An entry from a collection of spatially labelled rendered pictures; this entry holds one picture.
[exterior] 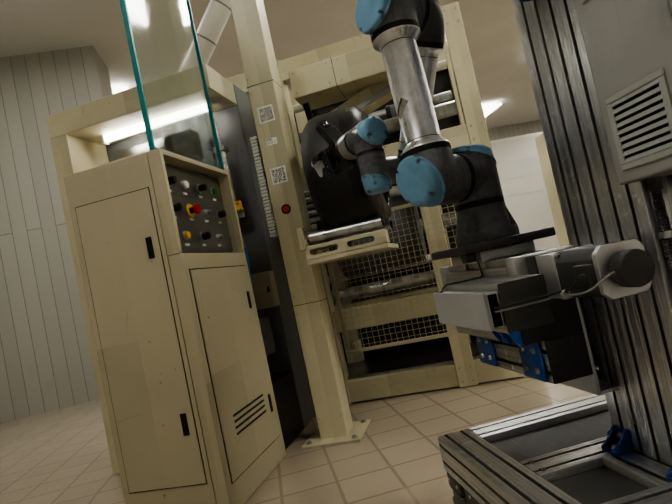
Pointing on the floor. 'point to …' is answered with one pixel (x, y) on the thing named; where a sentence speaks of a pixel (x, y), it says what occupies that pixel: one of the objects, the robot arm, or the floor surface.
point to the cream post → (247, 10)
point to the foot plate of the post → (338, 437)
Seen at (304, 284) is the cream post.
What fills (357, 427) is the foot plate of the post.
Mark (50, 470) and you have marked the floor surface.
